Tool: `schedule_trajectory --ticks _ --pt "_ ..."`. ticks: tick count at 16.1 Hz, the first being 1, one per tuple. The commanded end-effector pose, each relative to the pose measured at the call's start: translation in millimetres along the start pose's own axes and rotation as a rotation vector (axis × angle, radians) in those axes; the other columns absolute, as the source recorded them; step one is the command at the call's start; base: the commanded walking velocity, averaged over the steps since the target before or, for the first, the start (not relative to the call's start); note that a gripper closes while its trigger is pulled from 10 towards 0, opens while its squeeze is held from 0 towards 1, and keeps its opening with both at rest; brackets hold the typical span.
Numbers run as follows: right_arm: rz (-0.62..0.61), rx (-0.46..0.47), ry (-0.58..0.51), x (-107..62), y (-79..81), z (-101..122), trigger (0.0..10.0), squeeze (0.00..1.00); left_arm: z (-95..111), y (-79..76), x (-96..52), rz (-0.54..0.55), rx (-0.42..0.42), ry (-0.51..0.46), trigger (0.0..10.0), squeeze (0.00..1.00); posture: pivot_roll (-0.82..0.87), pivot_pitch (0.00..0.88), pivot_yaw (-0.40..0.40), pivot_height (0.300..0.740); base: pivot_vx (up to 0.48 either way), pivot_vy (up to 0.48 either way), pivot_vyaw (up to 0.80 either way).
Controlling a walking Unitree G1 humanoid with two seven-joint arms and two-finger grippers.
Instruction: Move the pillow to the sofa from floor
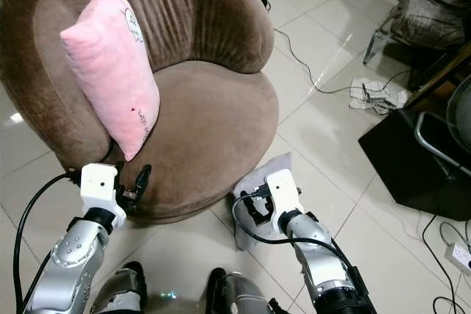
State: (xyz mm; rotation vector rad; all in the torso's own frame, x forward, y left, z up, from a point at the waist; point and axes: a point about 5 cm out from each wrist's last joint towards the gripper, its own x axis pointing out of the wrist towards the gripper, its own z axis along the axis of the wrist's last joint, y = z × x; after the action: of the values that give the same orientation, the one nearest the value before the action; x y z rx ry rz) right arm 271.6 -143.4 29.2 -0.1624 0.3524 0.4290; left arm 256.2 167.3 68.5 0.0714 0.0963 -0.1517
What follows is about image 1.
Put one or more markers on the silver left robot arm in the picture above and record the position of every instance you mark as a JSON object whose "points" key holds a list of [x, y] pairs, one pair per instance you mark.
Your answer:
{"points": [[70, 262]]}

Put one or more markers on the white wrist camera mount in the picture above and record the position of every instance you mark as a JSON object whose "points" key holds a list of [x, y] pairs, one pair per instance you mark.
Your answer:
{"points": [[281, 193], [99, 185]]}

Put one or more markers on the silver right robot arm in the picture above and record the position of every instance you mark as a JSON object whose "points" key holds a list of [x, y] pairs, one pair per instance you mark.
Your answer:
{"points": [[324, 262]]}

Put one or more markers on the robot leg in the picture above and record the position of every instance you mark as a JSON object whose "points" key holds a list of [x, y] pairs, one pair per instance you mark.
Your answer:
{"points": [[121, 292], [239, 295]]}

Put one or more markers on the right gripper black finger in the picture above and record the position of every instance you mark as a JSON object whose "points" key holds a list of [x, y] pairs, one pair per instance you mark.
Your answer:
{"points": [[256, 193], [252, 215]]}

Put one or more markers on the clear acrylic stand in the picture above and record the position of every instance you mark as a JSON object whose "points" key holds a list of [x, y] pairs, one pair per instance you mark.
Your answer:
{"points": [[375, 38]]}

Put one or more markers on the grey plaid fabric chair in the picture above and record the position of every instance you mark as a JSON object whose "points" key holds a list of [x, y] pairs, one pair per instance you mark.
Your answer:
{"points": [[434, 20]]}

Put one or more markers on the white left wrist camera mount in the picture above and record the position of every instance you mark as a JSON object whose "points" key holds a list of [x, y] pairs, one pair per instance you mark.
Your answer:
{"points": [[99, 185]]}

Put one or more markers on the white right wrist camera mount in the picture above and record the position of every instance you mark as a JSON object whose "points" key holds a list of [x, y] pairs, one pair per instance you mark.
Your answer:
{"points": [[281, 193]]}

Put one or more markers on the white crumpled cloth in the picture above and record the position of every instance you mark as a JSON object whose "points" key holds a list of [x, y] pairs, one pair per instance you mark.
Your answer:
{"points": [[372, 82]]}

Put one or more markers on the right robot leg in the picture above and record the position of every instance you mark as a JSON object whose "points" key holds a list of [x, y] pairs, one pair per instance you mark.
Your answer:
{"points": [[239, 295]]}

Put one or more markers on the brown round suede sofa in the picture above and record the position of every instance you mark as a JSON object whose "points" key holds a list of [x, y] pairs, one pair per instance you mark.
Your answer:
{"points": [[206, 123]]}

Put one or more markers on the left robot leg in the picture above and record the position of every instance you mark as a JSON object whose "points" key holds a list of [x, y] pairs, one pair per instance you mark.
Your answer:
{"points": [[121, 292]]}

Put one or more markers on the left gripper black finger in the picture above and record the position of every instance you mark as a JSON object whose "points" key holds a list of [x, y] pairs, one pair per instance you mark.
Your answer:
{"points": [[142, 182]]}

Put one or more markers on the pink pillow with print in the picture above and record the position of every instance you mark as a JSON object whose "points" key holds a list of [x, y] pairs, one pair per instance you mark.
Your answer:
{"points": [[110, 71]]}

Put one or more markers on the grey metal tube frame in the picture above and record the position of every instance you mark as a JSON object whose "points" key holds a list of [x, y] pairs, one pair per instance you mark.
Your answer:
{"points": [[419, 137]]}

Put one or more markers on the black box cabinet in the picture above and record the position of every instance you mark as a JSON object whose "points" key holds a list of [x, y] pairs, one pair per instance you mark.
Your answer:
{"points": [[397, 159]]}

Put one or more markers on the white power strip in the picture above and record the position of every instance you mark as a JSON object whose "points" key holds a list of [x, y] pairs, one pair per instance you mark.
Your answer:
{"points": [[460, 255]]}

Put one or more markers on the brown wooden table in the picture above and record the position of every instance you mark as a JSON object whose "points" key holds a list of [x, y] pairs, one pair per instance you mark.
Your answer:
{"points": [[441, 71]]}

